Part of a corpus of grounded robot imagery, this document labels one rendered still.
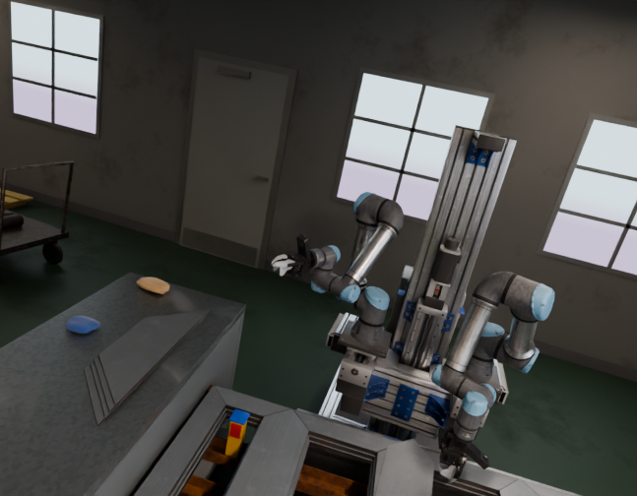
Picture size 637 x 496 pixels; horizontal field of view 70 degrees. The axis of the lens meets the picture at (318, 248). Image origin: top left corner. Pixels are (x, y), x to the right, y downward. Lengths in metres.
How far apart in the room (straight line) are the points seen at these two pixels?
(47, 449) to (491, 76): 4.21
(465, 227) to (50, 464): 1.69
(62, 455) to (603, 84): 4.52
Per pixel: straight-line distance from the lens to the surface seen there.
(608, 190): 4.84
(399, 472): 1.82
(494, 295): 1.72
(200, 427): 1.79
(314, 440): 1.86
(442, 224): 2.09
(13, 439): 1.54
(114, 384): 1.64
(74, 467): 1.43
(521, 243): 4.82
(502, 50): 4.65
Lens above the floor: 2.08
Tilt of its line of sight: 19 degrees down
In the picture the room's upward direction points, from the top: 12 degrees clockwise
